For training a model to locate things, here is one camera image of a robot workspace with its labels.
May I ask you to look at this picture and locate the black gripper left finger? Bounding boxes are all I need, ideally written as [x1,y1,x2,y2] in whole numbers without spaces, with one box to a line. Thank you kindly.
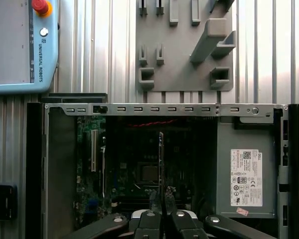
[69,190,164,239]

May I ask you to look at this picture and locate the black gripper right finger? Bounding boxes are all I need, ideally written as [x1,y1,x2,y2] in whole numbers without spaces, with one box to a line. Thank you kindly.
[164,185,272,239]

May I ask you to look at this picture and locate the blue RAM stick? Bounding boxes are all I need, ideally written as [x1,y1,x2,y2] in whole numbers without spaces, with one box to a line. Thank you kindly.
[158,131,165,214]

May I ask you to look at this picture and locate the silver CPU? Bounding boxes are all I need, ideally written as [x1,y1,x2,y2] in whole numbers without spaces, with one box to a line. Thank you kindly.
[142,166,159,182]

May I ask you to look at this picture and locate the grey power supply unit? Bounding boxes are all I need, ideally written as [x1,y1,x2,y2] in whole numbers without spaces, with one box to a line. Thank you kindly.
[215,117,277,219]

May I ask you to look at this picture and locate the green motherboard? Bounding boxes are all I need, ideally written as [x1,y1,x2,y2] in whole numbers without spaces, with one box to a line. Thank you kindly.
[76,117,217,225]

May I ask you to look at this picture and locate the white expansion slot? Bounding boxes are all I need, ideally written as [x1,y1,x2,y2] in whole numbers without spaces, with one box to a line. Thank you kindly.
[90,129,97,173]

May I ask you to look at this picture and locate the black open PC case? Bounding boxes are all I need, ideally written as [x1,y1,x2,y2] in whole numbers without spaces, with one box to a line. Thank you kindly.
[26,93,299,239]

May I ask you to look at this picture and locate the black rectangular device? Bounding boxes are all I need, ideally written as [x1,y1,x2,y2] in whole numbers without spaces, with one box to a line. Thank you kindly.
[0,184,18,221]

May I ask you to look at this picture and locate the grey parts rack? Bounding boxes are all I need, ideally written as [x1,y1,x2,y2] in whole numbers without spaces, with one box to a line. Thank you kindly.
[135,0,237,93]

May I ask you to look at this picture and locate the pale blue teach pendant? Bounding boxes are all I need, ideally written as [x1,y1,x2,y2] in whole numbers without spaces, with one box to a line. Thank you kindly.
[0,0,59,94]

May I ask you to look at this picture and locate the thin red twisted wire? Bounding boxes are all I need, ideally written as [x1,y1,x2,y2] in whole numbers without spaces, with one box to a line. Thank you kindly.
[126,119,177,128]

